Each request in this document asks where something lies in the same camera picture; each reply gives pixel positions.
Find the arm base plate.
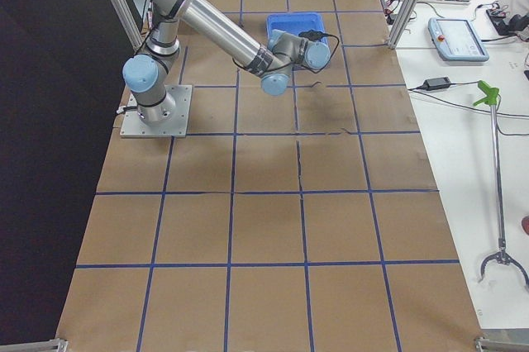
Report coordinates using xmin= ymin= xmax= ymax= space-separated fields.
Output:
xmin=120 ymin=84 xmax=193 ymax=138

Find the blue plastic tray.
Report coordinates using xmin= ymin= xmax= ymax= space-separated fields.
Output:
xmin=266 ymin=12 xmax=331 ymax=71

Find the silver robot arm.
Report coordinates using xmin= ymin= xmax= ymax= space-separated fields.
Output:
xmin=122 ymin=0 xmax=331 ymax=126

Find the black power adapter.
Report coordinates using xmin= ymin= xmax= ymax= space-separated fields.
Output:
xmin=422 ymin=77 xmax=452 ymax=91

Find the teach pendant with screen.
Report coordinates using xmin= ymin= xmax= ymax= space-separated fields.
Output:
xmin=427 ymin=17 xmax=489 ymax=63

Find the brown paper table cover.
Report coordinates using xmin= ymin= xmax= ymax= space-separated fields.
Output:
xmin=57 ymin=0 xmax=479 ymax=351

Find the green handled reach grabber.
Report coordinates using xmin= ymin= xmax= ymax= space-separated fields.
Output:
xmin=473 ymin=80 xmax=528 ymax=290

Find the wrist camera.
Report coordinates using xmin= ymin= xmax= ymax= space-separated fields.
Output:
xmin=298 ymin=30 xmax=326 ymax=41

